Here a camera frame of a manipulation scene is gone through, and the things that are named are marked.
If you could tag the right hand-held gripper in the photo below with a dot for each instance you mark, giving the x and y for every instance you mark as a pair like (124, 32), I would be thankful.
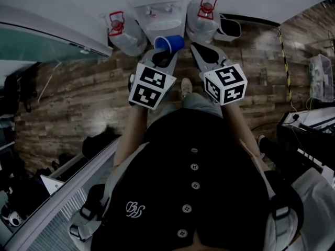
(226, 85)

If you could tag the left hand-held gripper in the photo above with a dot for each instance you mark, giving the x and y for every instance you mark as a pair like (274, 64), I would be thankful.
(151, 88)

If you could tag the blue cup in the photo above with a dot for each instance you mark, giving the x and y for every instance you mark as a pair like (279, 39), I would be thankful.
(171, 43)

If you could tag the person's right forearm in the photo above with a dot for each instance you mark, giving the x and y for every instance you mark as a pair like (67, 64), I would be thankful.
(240, 129)

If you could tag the person's left forearm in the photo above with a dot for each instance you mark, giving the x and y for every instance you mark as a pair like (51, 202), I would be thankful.
(131, 129)

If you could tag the white water dispenser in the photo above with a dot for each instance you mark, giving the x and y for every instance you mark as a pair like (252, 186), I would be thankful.
(162, 25)

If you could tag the white bin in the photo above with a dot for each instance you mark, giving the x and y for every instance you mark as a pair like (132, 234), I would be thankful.
(230, 26)

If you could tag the person's grey denim shorts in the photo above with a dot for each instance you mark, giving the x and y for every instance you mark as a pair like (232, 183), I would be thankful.
(201, 103)

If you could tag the yellow black striped floor tape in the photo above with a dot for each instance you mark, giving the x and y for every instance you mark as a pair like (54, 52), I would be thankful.
(285, 61)

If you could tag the black floor bag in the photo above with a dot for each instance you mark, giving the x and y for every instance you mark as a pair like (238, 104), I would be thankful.
(99, 144)

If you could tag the black power plug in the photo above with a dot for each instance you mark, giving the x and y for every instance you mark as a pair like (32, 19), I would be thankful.
(296, 116)

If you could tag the black framed desk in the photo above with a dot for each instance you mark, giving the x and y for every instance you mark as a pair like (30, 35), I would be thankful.
(285, 131)

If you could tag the white stick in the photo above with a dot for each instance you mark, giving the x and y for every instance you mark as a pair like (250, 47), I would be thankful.
(49, 80)

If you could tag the clear plastic box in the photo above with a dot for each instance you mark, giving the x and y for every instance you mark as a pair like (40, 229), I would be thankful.
(320, 80)

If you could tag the frosted glass door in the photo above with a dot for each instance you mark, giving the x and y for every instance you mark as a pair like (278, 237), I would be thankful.
(39, 46)

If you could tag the black equipment bag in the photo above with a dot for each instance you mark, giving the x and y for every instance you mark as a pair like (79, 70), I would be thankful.
(21, 88)

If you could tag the person's black shirt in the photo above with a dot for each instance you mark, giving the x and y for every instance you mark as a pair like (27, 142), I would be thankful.
(188, 205)

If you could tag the white sheet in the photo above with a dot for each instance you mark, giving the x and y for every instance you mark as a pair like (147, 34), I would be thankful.
(51, 185)

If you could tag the white round camera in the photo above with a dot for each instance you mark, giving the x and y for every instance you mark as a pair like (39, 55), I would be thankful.
(13, 219)

